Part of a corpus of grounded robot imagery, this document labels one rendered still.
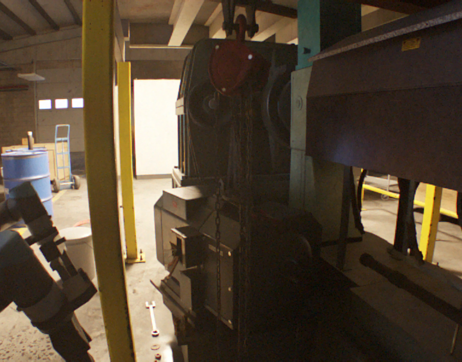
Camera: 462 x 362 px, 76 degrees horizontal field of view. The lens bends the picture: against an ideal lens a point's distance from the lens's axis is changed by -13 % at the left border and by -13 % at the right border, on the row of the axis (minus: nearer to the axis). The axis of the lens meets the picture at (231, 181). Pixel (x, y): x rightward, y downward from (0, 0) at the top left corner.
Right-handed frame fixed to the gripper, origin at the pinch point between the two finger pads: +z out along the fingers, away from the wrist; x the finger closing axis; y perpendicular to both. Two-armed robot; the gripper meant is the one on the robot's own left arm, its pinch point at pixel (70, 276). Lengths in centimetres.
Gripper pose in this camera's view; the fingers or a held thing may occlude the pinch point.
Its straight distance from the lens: 109.9
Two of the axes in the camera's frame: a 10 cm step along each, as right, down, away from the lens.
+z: 4.1, 8.9, 2.1
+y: 8.2, -4.6, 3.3
